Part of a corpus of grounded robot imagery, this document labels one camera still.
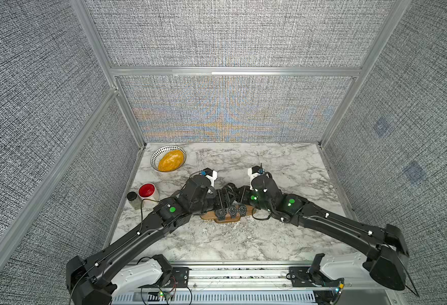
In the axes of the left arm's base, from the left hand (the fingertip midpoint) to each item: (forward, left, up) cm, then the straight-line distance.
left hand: (235, 197), depth 68 cm
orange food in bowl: (+33, +31, -19) cm, 49 cm away
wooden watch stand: (0, +9, -16) cm, 19 cm away
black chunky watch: (+1, +5, -16) cm, 17 cm away
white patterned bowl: (+42, +42, -23) cm, 63 cm away
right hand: (+5, +1, -2) cm, 6 cm away
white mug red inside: (+15, +41, -22) cm, 49 cm away
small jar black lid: (+13, +47, -18) cm, 52 cm away
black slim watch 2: (+3, -4, -17) cm, 18 cm away
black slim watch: (+2, 0, -16) cm, 17 cm away
